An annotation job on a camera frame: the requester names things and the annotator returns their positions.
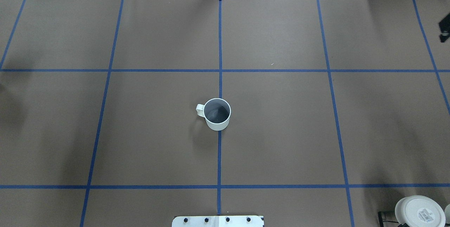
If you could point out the white HOME mug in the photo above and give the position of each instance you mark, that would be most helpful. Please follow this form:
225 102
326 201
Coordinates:
216 112

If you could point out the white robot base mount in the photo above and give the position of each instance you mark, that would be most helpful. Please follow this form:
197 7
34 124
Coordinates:
219 221

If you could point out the black wire cup rack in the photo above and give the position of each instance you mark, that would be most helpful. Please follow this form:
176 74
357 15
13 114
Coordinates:
388 219

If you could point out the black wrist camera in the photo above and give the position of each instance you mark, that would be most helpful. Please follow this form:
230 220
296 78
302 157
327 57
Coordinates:
444 26

